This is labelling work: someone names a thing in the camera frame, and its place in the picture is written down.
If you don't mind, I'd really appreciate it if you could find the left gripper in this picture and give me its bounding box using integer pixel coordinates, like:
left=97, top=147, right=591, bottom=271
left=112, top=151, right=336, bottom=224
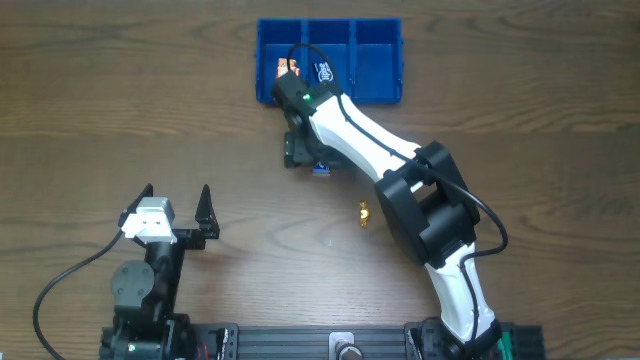
left=118, top=183, right=222, bottom=251

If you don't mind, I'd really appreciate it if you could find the gold candy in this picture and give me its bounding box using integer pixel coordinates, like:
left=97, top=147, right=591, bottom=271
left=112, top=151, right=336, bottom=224
left=357, top=199, right=373, bottom=230

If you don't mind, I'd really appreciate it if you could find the orange candy box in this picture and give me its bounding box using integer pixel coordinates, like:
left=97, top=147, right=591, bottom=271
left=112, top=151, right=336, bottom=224
left=277, top=57, right=302, bottom=81

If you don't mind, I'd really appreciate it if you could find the blue tray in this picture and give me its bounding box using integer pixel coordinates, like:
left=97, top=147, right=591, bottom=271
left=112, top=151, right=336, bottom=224
left=255, top=17, right=405, bottom=107

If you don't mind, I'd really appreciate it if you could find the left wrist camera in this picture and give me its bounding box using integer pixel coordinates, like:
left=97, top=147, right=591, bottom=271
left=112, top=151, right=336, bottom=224
left=120, top=196, right=178, bottom=246

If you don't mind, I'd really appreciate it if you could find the mounting rail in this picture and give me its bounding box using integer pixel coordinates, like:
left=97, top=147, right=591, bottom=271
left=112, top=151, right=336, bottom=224
left=99, top=321, right=545, bottom=360

